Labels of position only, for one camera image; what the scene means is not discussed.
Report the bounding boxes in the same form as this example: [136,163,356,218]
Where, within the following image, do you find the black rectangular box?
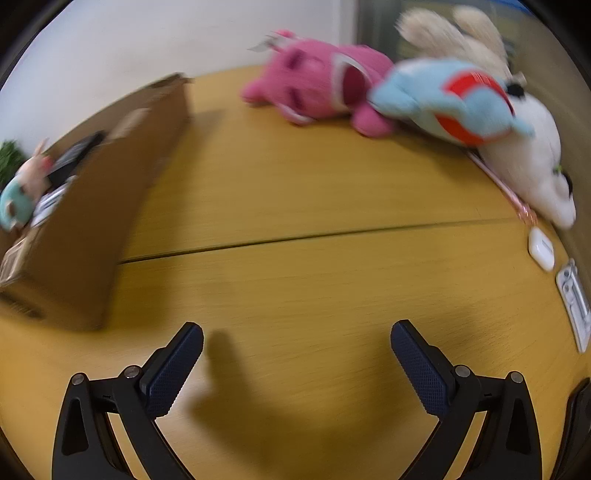
[48,131,107,185]

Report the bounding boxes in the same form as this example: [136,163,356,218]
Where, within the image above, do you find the brown cardboard box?
[0,72,195,332]

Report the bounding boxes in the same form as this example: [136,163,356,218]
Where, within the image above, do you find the blue plush toy red patches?
[369,58,536,148]

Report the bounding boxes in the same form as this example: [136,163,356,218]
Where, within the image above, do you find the white plush toy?
[475,74,578,230]

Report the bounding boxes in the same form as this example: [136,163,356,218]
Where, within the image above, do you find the white printed packet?
[32,185,75,227]

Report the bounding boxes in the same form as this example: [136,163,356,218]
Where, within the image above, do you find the teal pink green plush toy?
[0,138,54,232]

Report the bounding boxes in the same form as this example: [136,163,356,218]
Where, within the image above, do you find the wooden desktop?
[0,65,591,480]

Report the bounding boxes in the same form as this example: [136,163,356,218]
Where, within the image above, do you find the white flat gadget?
[556,258,591,354]

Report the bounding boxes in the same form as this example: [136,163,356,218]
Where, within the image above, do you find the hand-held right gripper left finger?
[52,322,205,480]

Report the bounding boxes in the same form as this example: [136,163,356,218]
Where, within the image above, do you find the white earbuds case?
[527,227,556,271]

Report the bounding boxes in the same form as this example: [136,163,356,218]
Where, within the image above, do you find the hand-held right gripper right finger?
[390,319,542,480]

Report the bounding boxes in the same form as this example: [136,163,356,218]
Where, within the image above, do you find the beige fluffy plush toy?
[397,4,513,81]

